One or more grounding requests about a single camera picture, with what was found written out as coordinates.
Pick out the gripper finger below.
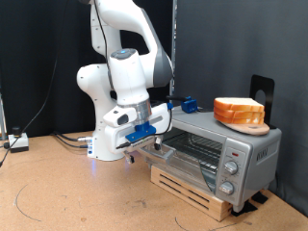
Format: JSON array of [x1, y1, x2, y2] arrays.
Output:
[[124, 150, 136, 165], [153, 136, 164, 151]]

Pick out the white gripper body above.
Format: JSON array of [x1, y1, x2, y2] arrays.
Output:
[[104, 102, 174, 155]]

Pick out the glass oven door with handle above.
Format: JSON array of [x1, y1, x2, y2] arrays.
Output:
[[138, 143, 218, 193]]

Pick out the black-handled spatula with blue block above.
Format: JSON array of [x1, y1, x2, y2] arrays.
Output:
[[166, 94, 216, 115]]

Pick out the silver toaster oven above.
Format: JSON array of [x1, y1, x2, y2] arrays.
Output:
[[145, 103, 283, 213]]

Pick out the silver oven knob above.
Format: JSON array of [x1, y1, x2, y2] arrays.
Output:
[[223, 160, 240, 176], [219, 181, 235, 196]]

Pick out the slotted wooden block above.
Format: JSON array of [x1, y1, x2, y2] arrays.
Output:
[[150, 165, 233, 222]]

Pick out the white box with black button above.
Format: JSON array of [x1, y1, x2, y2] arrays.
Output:
[[8, 126, 30, 153]]

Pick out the black tape patch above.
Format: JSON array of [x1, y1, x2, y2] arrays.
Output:
[[230, 200, 259, 218], [251, 191, 270, 205]]

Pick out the thin metal bar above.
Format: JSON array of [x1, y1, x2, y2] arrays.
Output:
[[0, 92, 8, 141]]

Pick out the black metal bookend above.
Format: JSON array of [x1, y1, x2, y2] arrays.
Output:
[[249, 74, 277, 130]]

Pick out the black backdrop curtain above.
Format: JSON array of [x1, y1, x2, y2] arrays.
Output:
[[0, 0, 174, 139]]

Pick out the gray backdrop curtain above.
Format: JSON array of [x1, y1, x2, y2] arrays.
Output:
[[174, 0, 308, 218]]

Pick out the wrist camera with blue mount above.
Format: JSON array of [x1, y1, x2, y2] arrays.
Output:
[[115, 123, 158, 151]]

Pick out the black cable with silver connector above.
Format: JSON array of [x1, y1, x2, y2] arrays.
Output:
[[51, 130, 94, 142]]

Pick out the black base cable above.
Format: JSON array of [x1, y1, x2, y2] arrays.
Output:
[[55, 134, 90, 149]]

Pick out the wire oven rack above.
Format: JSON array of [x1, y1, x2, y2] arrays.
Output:
[[162, 133, 223, 174]]

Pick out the long black hanging cable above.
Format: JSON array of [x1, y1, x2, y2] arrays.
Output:
[[0, 0, 70, 167]]

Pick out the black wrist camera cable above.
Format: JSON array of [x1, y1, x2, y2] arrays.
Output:
[[91, 0, 175, 133]]

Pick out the aluminium vertical frame pole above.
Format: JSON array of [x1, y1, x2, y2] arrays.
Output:
[[168, 0, 178, 109]]

